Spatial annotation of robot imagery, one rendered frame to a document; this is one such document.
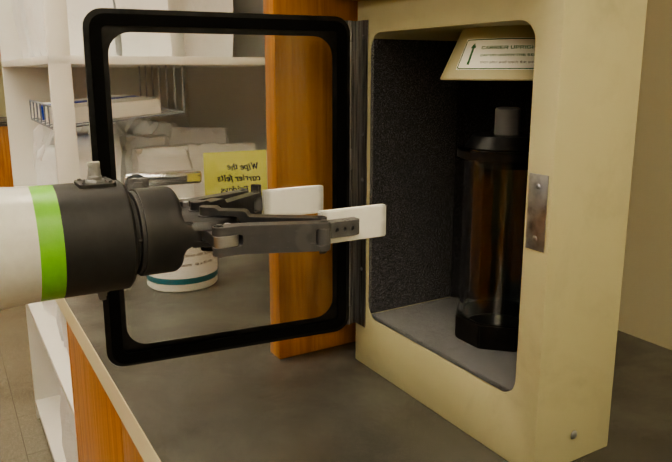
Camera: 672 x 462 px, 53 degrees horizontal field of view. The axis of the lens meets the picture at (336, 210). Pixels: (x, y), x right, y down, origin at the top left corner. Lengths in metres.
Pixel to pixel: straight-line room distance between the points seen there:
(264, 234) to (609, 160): 0.33
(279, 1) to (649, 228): 0.63
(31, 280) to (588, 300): 0.49
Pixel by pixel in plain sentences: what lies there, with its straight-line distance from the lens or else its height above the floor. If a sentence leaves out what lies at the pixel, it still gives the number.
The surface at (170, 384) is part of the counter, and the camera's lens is 0.89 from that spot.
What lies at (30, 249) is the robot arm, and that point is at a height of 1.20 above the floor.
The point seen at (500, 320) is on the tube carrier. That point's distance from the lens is 0.78.
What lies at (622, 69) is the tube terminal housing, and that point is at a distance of 0.67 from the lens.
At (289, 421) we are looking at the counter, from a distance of 0.79.
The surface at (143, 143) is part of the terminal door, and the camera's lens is 0.77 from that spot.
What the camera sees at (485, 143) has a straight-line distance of 0.74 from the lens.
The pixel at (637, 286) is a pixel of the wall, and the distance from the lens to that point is 1.12.
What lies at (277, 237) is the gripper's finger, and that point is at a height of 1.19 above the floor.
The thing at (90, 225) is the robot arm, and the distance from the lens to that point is 0.54.
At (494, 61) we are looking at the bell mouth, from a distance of 0.70.
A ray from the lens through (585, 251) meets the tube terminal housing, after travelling 0.67.
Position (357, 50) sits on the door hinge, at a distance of 0.85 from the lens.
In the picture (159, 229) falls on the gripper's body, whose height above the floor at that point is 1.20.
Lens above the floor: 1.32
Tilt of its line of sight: 12 degrees down
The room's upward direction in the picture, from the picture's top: straight up
